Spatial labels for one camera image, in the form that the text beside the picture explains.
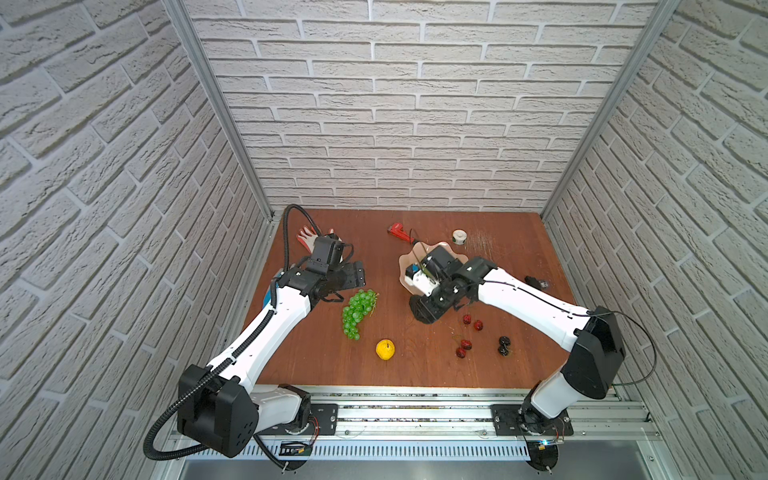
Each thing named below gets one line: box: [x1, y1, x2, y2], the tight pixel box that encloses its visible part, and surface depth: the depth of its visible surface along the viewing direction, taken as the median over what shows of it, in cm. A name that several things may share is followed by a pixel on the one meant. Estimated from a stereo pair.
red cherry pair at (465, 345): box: [456, 339, 473, 359], surface depth 87 cm
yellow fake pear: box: [375, 339, 395, 361], surface depth 84 cm
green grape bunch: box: [342, 289, 377, 341], surface depth 91 cm
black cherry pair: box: [498, 336, 513, 357], surface depth 87 cm
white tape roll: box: [452, 229, 467, 245], surface depth 112 cm
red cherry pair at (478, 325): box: [462, 314, 484, 331], surface depth 91 cm
